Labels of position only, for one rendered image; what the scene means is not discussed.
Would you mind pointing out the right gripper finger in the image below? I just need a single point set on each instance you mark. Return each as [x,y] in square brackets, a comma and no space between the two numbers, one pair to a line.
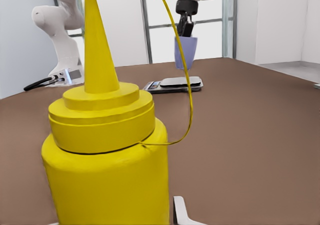
[180,212]

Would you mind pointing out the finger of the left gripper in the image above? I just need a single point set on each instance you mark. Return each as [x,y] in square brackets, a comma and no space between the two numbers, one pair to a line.
[189,29]
[182,25]

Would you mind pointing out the lilac plastic cup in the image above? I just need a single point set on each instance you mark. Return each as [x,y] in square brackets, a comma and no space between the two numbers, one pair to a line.
[190,52]

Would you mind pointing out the yellow sauce squeeze bottle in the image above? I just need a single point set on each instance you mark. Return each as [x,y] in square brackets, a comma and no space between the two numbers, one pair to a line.
[105,180]

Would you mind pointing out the grey kitchen scale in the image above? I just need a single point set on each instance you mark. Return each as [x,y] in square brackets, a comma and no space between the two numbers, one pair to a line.
[175,83]

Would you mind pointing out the silver frame crossbar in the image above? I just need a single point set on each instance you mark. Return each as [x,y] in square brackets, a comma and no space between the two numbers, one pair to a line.
[200,22]

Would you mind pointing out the silver frame post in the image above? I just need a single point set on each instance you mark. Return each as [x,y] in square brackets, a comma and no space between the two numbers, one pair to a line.
[229,22]
[146,25]

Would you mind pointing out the silver frame foot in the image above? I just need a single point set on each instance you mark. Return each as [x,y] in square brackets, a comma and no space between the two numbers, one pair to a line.
[317,86]

